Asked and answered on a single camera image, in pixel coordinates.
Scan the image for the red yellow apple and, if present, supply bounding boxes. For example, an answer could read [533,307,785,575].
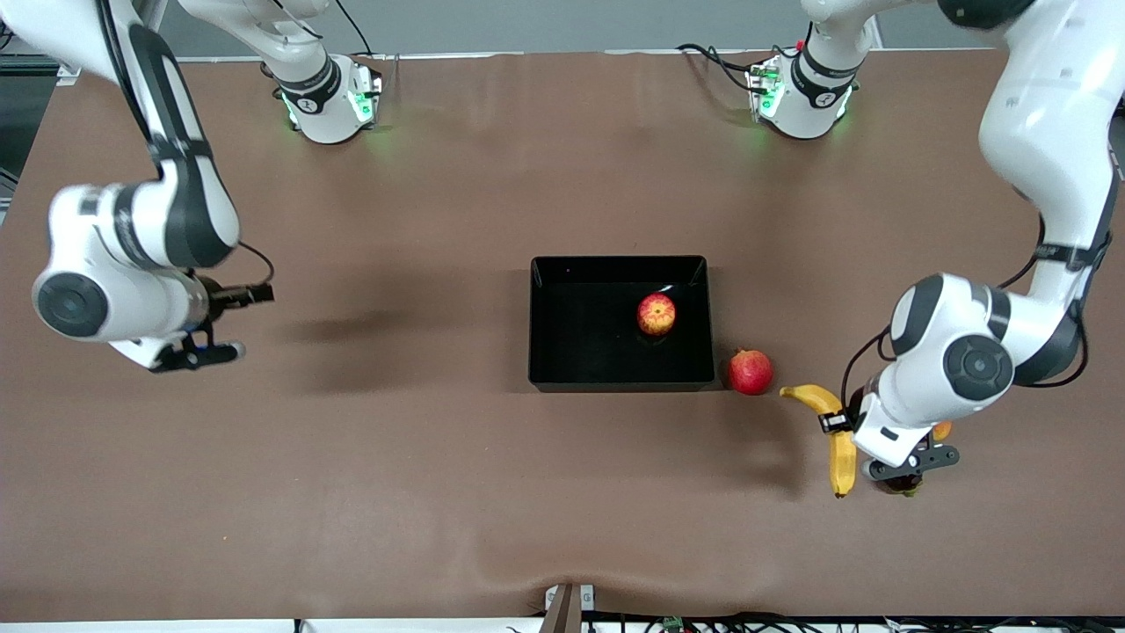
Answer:
[637,293,678,337]

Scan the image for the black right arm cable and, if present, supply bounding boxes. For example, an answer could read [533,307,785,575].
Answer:
[236,242,276,287]

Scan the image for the yellow banana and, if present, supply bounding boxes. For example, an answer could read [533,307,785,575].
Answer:
[780,384,859,499]

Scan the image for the red pomegranate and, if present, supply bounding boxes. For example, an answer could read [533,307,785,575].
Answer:
[727,346,775,397]

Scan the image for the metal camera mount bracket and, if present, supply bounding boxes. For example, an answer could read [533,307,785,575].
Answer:
[541,583,596,633]

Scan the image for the black plastic box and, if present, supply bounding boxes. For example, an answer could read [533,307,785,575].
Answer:
[527,255,716,394]

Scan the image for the black right base cable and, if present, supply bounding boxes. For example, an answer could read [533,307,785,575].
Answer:
[334,0,375,59]

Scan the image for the black left base cable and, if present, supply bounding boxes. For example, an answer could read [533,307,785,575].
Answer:
[675,42,779,93]

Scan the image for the aluminium frame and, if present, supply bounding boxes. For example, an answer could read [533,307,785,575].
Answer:
[0,26,85,84]

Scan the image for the brown table cover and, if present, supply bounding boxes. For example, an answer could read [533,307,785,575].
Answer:
[0,48,1125,625]

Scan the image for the black base cable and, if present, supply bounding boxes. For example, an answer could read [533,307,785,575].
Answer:
[334,0,375,59]
[675,42,779,93]

